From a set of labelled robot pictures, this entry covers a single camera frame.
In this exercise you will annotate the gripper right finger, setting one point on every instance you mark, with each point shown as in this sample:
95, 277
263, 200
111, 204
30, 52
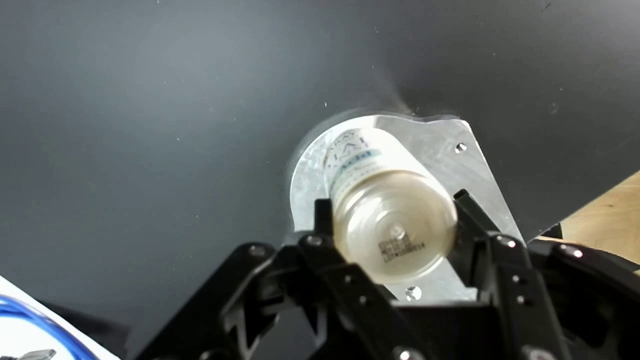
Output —
515, 280

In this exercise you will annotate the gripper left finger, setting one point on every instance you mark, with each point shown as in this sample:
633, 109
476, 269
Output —
345, 280

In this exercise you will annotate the white sheet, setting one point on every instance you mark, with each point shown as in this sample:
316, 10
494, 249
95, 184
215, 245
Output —
20, 335

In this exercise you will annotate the silver metal plate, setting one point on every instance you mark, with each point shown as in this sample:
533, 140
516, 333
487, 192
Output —
450, 150

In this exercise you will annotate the translucent white plastic bottle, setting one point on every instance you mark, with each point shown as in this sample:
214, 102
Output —
390, 220

